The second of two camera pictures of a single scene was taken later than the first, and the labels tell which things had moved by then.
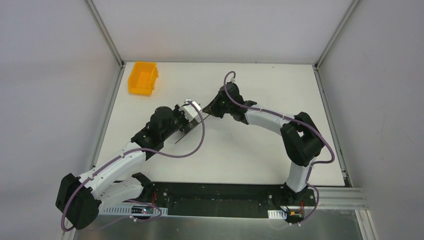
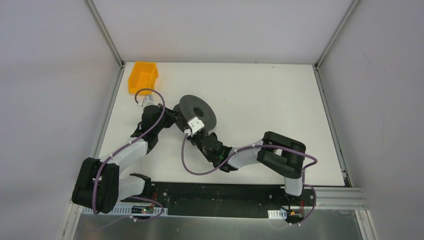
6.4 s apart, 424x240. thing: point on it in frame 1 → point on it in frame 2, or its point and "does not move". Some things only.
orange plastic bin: x=142 y=78 does not move
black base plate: x=223 y=199 does not move
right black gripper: x=222 y=104 → x=187 y=126
